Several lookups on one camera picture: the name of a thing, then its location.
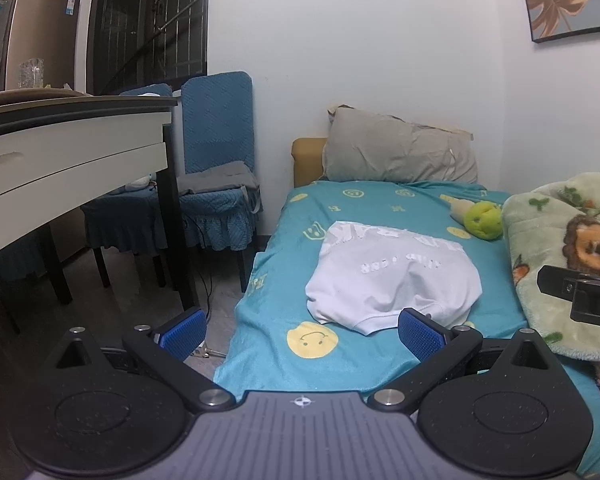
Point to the green lion print blanket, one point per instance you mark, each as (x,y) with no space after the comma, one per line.
(545,240)

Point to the glass vase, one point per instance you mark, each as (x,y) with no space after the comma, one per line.
(31,74)

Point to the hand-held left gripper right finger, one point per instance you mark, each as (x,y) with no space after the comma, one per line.
(422,337)

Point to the bed with teal smiley sheet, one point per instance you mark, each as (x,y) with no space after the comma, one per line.
(280,270)

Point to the yellow headboard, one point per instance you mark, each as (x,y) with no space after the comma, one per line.
(307,160)

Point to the white shirt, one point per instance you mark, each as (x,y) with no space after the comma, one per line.
(395,275)

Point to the dark window with grille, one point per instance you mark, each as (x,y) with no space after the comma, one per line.
(145,20)

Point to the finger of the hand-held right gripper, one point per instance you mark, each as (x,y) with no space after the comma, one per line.
(557,281)

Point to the green plush toy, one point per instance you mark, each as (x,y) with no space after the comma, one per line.
(482,220)

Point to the white table with black legs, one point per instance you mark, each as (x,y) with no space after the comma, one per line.
(55,160)

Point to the beige power strip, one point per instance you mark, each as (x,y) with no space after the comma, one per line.
(211,352)

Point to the beige refrigerator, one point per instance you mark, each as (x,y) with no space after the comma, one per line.
(40,35)

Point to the grey pillow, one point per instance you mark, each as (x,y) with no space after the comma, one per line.
(395,150)

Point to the grey cloth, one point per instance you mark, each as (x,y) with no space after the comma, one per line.
(217,177)

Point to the white and blue plush toy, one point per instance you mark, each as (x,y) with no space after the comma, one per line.
(139,183)

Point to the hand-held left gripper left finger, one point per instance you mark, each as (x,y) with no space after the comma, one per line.
(182,335)

